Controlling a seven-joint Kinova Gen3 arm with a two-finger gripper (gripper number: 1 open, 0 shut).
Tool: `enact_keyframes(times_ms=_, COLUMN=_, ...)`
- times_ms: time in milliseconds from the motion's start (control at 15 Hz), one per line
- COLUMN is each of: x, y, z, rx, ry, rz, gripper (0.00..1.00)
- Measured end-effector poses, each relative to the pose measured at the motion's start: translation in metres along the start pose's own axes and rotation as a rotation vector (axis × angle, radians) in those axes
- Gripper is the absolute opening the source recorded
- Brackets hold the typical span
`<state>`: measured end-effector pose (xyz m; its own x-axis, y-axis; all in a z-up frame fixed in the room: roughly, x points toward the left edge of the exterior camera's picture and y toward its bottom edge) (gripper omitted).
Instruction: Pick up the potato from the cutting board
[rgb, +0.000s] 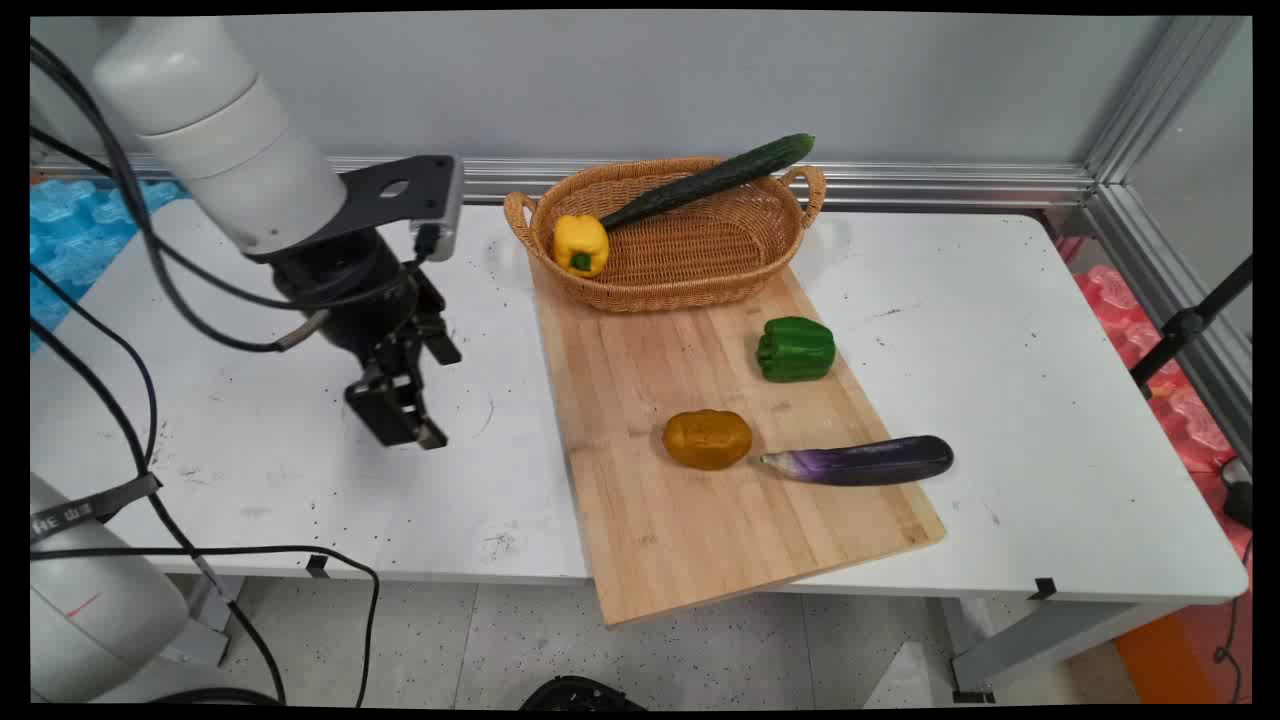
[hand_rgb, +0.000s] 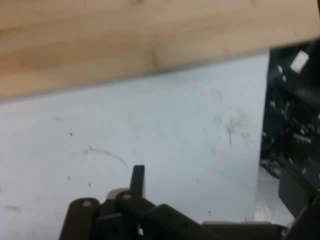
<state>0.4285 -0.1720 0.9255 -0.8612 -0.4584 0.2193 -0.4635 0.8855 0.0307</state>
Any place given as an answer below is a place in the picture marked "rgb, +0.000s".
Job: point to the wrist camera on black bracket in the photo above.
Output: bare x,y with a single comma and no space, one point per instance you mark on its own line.
400,190

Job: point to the upright aluminium frame post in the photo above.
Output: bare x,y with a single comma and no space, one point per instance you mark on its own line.
1160,90

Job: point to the grey table leg bracket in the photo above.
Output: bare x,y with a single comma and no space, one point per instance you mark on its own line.
205,620

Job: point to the small black device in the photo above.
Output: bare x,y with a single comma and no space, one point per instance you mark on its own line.
1238,495

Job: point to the pink foam mat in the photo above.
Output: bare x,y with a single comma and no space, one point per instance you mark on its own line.
1180,410

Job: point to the green bell pepper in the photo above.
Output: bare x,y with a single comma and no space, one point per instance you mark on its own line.
797,350

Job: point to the brown potato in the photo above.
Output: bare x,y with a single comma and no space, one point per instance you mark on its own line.
707,438

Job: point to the purple eggplant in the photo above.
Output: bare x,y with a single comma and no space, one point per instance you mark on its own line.
865,462

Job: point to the orange floor panel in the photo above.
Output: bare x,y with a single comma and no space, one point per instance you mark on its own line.
1170,660

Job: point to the slanted aluminium frame rail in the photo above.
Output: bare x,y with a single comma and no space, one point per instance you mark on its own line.
1170,290

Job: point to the black round floor object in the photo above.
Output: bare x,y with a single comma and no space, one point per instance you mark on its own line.
580,693

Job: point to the woven wicker basket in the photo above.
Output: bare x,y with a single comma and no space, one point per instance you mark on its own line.
690,260

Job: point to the horizontal aluminium frame rail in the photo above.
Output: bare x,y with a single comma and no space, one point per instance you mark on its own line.
900,183

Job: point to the grey table leg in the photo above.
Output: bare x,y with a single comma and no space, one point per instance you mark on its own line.
1050,635

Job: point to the wooden cutting board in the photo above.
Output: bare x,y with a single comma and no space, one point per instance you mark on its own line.
680,545

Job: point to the black tripod stand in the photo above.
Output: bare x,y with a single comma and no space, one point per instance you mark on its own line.
1185,325

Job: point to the dark green cucumber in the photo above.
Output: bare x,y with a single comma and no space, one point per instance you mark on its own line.
700,183

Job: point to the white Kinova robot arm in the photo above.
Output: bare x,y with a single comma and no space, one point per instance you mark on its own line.
220,150

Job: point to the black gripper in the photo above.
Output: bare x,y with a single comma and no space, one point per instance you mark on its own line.
345,295

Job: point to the yellow bell pepper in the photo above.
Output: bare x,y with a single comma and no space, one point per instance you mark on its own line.
578,240

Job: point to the blue foam mat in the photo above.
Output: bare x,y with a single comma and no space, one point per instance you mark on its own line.
70,240

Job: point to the black tape piece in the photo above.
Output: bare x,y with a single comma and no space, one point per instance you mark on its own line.
1043,589
317,566

